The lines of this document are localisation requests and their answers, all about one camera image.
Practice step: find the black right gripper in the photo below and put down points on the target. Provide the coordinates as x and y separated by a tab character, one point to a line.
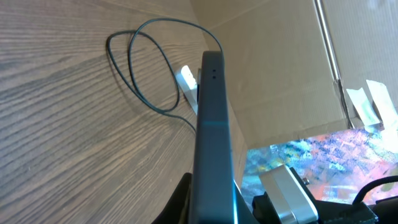
383	211

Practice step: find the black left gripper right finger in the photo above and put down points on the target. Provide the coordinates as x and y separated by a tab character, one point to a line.
243	213

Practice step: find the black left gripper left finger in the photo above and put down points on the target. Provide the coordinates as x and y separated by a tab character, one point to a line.
176	210

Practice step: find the blue smartphone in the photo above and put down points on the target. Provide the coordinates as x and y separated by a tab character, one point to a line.
213	195

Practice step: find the white power strip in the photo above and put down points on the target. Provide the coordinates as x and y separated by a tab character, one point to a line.
189	86

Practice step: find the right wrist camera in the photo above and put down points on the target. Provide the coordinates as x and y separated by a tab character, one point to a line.
288	198

